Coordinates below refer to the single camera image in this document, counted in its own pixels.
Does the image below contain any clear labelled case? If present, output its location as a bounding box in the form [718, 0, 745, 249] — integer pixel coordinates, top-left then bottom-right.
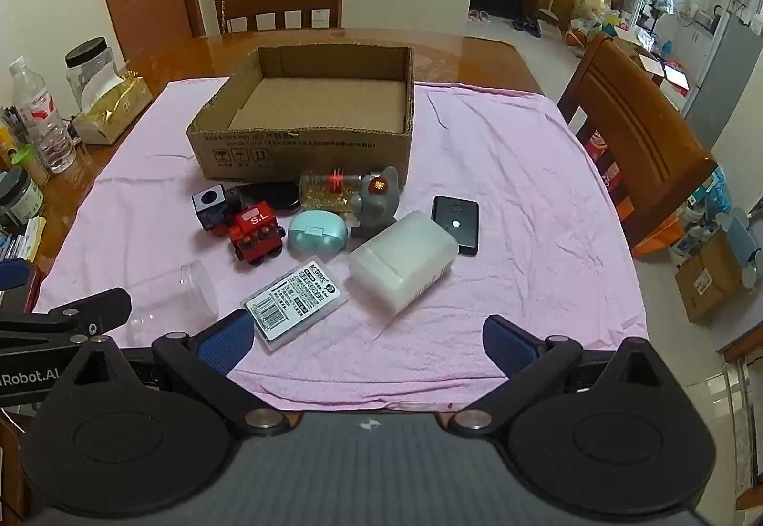
[240, 258, 350, 351]

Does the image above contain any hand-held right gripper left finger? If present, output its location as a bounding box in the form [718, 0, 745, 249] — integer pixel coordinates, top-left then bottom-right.
[44, 309, 287, 439]

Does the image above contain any mint green round case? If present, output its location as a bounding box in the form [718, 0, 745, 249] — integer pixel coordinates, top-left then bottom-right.
[288, 210, 348, 256]

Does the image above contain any cardboard box on floor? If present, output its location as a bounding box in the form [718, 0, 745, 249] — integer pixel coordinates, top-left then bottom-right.
[675, 234, 746, 324]

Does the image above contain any red toy train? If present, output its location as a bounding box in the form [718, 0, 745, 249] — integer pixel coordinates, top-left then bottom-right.
[228, 202, 287, 265]

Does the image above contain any stack of books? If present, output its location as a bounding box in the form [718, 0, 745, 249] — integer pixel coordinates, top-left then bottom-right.
[0, 216, 45, 265]

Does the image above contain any clear plastic jar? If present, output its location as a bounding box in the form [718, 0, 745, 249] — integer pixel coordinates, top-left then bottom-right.
[128, 259, 220, 345]

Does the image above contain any red printed box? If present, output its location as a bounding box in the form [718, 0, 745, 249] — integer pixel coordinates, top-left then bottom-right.
[584, 129, 633, 220]

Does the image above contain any grey cat figurine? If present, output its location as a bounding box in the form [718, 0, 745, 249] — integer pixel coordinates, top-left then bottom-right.
[350, 166, 402, 239]

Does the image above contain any glass jar with dark lid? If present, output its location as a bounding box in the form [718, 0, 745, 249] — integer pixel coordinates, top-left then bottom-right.
[0, 168, 45, 232]

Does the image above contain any white plastic container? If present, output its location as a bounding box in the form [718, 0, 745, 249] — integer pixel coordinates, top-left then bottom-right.
[347, 210, 459, 315]

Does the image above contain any cardboard box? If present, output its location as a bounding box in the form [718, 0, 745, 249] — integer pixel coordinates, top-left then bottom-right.
[675, 234, 746, 324]
[186, 45, 416, 187]

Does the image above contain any black toy train car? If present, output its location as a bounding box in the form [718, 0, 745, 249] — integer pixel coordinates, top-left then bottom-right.
[192, 184, 239, 234]

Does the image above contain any gold tissue box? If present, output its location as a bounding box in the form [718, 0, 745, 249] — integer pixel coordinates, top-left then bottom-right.
[72, 70, 153, 145]

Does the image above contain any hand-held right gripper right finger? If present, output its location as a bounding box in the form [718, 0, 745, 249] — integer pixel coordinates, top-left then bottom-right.
[448, 314, 695, 437]

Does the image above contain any clear jar with black lid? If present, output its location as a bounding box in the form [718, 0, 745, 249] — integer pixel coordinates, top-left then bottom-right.
[64, 37, 120, 110]

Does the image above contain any grey refrigerator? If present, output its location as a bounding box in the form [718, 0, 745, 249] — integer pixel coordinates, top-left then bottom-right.
[682, 13, 763, 151]

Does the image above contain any clear water bottle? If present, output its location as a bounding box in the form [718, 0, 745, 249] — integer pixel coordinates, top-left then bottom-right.
[7, 56, 77, 173]

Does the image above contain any clear bottle of gold capsules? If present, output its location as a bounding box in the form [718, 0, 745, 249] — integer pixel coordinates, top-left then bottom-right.
[299, 168, 373, 211]

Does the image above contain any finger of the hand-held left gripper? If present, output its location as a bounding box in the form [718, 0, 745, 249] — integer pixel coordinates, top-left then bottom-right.
[0, 288, 133, 347]

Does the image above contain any pink cloth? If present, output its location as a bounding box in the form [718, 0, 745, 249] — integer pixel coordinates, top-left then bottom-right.
[36, 79, 650, 413]

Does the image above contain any black remote control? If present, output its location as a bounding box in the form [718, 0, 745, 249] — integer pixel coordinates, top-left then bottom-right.
[431, 195, 479, 257]

